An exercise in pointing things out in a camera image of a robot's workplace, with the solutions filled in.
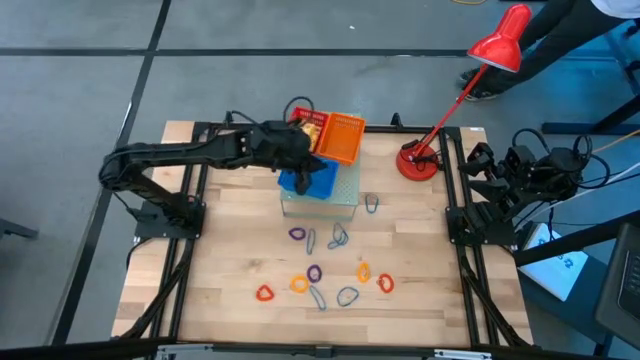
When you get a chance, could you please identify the black stand bar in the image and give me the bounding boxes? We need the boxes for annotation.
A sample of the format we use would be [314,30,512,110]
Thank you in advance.
[512,209,640,267]

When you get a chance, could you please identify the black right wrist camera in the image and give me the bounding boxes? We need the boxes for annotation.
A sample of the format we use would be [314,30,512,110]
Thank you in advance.
[504,144,536,176]

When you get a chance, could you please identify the white cable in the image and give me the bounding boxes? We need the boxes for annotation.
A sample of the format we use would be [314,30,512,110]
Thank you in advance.
[519,162,640,221]

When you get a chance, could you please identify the yellow crayon box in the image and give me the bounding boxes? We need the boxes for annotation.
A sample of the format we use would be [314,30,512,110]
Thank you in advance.
[301,122,322,152]

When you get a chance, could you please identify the black aluminium frame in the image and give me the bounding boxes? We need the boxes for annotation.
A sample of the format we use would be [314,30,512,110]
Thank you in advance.
[0,110,640,360]

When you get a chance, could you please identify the red desk lamp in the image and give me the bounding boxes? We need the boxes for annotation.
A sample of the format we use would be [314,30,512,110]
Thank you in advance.
[395,3,533,182]

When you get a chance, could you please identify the orange plastic basket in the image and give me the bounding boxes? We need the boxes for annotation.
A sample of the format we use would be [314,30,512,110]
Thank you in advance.
[318,112,367,167]

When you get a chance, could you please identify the dark grey stand foot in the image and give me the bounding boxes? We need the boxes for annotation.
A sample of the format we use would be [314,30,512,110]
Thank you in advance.
[0,217,40,241]

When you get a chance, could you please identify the white box with blue print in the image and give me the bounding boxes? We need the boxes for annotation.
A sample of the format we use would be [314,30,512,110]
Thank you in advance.
[517,222,590,303]

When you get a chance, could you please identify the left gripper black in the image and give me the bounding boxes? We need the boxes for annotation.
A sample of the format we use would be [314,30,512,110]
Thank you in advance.
[272,127,330,197]

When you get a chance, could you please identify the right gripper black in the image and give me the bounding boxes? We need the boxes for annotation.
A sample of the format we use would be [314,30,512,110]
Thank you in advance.
[459,142,536,201]

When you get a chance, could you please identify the red plastic basket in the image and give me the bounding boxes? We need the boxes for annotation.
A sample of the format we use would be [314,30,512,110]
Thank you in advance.
[288,106,331,154]

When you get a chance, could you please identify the yellow cable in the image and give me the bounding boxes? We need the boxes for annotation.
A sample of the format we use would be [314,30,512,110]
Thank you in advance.
[592,128,640,154]

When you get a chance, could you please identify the black stand foot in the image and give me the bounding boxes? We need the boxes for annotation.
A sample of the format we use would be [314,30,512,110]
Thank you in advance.
[541,94,640,136]

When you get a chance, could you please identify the blue plastic basket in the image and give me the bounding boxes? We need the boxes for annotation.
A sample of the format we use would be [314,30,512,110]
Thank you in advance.
[277,156,340,201]

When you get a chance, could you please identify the dark grey monitor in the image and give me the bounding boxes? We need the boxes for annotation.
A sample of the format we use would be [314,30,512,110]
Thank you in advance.
[594,222,640,351]

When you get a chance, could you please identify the person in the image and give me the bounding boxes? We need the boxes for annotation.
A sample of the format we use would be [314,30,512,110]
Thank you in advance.
[457,0,640,103]

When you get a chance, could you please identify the silver frame bracket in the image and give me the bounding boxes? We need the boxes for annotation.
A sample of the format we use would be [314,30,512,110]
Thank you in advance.
[433,348,494,360]
[156,343,215,360]

